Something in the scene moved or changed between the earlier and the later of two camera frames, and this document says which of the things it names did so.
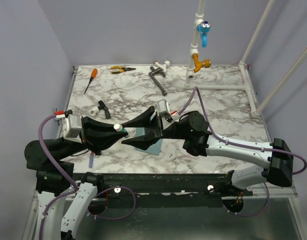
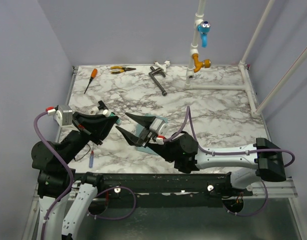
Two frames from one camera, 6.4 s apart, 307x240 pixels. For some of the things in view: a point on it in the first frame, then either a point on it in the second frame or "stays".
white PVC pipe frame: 256,112 stays
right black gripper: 144,142 → 133,140
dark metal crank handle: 156,71 stays
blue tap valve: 204,28 stays
